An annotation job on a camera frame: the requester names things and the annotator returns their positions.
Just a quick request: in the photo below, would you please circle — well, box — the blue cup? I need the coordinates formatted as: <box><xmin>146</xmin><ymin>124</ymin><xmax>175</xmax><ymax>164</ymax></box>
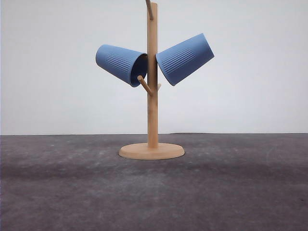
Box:
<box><xmin>156</xmin><ymin>33</ymin><xmax>214</xmax><ymax>86</ymax></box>
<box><xmin>95</xmin><ymin>44</ymin><xmax>148</xmax><ymax>87</ymax></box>

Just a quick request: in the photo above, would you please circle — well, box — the wooden cup tree stand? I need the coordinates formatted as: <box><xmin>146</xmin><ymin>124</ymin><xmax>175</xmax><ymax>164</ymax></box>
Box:
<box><xmin>119</xmin><ymin>0</ymin><xmax>185</xmax><ymax>160</ymax></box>

